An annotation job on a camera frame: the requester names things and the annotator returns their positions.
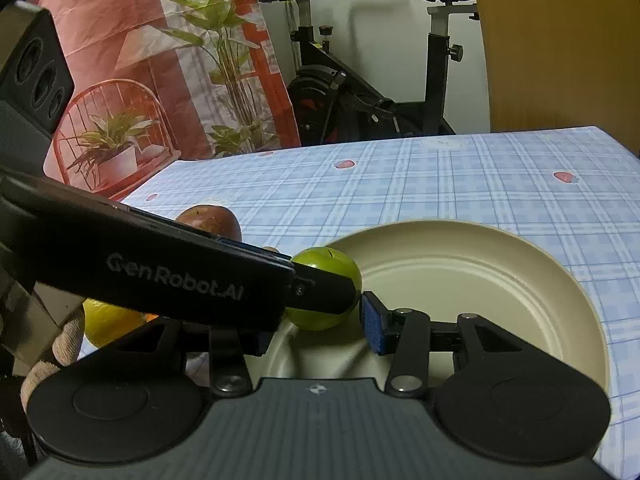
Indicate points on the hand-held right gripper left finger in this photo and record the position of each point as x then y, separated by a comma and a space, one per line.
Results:
230, 360

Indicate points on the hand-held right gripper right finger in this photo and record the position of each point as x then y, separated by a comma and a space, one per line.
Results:
374, 322

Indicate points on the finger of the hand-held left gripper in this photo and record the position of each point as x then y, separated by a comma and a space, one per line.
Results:
250, 248
325, 292

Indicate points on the small green lime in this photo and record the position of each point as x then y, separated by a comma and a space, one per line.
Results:
320, 261

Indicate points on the orange mandarin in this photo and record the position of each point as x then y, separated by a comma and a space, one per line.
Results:
150, 316

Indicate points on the red apple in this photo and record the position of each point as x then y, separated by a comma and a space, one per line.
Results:
210, 220

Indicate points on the yellow lemon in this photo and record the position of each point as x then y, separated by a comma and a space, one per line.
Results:
107, 322

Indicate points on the cream plate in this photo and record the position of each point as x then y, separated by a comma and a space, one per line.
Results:
475, 280

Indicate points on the person's left hand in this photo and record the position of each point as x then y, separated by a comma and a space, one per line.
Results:
67, 340

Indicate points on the brown longan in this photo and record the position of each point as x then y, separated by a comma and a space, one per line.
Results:
271, 249

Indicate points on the black exercise bike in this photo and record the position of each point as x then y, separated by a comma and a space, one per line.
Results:
345, 105

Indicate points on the plant print curtain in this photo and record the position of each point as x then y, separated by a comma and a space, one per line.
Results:
150, 35

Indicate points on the wooden door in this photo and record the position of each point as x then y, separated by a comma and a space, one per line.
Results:
550, 50

